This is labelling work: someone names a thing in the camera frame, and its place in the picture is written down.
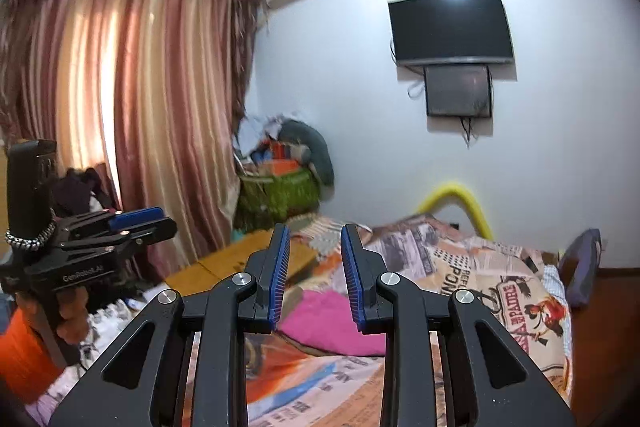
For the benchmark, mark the green laundry basket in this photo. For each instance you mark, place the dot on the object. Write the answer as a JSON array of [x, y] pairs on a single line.
[[265, 201]]

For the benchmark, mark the yellow foam tube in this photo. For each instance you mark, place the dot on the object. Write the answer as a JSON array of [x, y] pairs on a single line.
[[454, 193]]

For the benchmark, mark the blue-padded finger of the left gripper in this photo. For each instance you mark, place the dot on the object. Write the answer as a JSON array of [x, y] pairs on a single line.
[[127, 220]]

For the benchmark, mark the pile of clothes in basket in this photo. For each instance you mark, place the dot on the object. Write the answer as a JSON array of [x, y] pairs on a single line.
[[259, 151]]

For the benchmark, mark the dark wall-mounted box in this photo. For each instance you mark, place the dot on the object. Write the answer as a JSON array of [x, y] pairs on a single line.
[[458, 91]]

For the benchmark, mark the purple pillow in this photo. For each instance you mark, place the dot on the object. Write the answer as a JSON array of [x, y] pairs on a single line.
[[578, 267]]

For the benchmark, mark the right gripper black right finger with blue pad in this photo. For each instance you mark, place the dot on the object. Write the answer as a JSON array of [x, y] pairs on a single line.
[[488, 378]]

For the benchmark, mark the wooden bed frame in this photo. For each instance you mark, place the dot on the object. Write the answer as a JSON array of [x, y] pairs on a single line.
[[210, 270]]

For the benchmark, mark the grey pillow on basket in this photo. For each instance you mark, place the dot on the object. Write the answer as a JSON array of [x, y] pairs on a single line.
[[310, 147]]

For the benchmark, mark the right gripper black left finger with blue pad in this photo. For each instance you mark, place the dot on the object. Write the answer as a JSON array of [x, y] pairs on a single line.
[[140, 378]]

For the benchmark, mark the pink pants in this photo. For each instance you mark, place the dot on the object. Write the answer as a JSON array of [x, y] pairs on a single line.
[[322, 320]]

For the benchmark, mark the pink striped curtain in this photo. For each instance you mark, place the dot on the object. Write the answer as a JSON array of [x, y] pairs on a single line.
[[153, 91]]

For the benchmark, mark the black wall television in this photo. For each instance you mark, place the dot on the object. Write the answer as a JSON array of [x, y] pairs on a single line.
[[440, 32]]

